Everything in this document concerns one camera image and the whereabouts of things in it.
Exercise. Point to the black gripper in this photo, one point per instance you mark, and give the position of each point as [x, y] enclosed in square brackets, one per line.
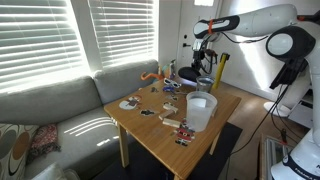
[200, 57]

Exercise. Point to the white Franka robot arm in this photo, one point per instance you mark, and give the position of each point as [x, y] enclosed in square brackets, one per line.
[266, 20]

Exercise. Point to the silver metal cup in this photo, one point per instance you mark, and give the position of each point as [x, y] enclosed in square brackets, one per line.
[204, 86]

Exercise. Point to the white black striped sunglasses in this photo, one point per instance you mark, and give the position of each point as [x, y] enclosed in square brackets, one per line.
[171, 83]

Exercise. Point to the blue grey sticker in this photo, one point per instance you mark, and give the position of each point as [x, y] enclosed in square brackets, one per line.
[172, 97]

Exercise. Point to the clear plastic pitcher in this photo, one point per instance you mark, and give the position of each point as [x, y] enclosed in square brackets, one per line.
[200, 115]

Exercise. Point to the white door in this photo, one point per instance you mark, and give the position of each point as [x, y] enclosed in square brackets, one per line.
[186, 20]

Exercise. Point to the dark long sticker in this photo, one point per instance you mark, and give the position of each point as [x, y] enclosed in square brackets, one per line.
[155, 89]

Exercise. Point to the orange octopus plush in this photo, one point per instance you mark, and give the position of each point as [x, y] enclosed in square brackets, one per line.
[150, 76]

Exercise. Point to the wooden block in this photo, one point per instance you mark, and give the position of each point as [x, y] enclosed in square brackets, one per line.
[166, 115]
[171, 123]

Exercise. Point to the black flat sticker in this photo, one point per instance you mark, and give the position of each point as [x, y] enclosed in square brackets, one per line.
[147, 112]

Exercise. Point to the Santa sticker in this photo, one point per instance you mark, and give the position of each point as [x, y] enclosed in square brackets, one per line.
[185, 135]

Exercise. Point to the snowman sticker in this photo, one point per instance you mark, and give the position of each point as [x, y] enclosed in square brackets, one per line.
[130, 103]

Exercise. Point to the dark blue rug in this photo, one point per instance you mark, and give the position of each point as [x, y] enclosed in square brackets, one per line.
[226, 143]

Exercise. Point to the white window blind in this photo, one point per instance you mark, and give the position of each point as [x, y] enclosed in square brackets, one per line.
[40, 43]
[123, 33]

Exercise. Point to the white round lamp base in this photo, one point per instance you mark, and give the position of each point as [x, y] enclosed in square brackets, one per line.
[276, 110]

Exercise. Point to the red black clamp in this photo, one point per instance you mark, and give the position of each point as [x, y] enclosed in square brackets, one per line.
[284, 136]

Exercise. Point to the wooden table leg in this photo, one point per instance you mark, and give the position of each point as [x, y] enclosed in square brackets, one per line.
[123, 146]
[177, 177]

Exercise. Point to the white shelf unit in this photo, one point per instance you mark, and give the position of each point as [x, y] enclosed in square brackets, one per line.
[301, 115]

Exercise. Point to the grey fabric sofa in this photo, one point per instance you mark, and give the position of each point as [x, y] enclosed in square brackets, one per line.
[66, 100]

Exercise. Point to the red patterned cloth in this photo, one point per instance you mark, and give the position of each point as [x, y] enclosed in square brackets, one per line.
[45, 141]

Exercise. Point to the white leather sofa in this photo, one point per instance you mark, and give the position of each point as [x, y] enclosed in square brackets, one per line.
[53, 173]

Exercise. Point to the oval pattern pillow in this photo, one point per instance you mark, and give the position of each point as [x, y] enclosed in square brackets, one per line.
[15, 150]

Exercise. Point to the metal robot stand frame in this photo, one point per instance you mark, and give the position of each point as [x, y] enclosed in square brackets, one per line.
[271, 160]

